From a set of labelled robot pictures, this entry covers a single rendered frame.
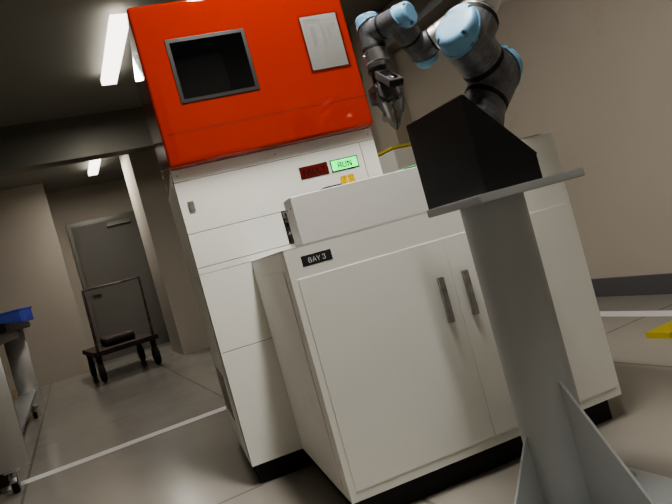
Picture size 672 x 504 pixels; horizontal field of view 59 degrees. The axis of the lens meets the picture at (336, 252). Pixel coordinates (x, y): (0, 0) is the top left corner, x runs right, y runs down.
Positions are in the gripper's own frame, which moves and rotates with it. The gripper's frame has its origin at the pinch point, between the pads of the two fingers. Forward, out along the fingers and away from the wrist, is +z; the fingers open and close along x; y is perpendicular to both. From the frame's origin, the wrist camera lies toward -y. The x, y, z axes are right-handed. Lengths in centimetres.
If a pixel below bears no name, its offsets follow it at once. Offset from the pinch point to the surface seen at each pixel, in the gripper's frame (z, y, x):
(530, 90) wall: -35, 180, -185
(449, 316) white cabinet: 60, -6, 2
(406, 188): 19.9, -4.6, 4.5
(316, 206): 18.6, -4.8, 32.9
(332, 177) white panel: 5, 58, 6
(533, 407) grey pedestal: 81, -42, 4
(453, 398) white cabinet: 84, -5, 7
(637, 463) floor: 110, -31, -29
